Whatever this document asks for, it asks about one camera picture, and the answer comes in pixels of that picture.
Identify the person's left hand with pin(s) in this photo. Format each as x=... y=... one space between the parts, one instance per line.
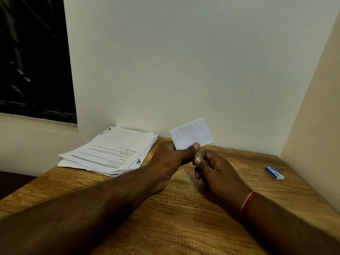
x=164 y=161

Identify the person's right forearm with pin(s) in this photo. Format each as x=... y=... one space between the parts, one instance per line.
x=286 y=225

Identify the small silver paper clip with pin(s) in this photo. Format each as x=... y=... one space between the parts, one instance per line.
x=197 y=155

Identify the dark window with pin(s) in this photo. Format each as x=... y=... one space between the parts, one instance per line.
x=34 y=58

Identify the person's right hand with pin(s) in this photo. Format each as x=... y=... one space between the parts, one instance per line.
x=221 y=175

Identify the small blue white box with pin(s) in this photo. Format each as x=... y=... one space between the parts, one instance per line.
x=274 y=173

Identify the stack of printed white papers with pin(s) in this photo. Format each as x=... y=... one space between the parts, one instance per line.
x=111 y=152

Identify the small white paper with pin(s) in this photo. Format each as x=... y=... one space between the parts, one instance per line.
x=191 y=134

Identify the person's left forearm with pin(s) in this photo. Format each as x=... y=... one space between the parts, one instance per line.
x=79 y=212

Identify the person's left thumb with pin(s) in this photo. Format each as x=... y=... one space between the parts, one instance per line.
x=188 y=152

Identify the person's right thumb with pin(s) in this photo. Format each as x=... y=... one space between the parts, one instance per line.
x=207 y=159

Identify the red thread wristband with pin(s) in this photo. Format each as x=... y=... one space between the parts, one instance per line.
x=248 y=201

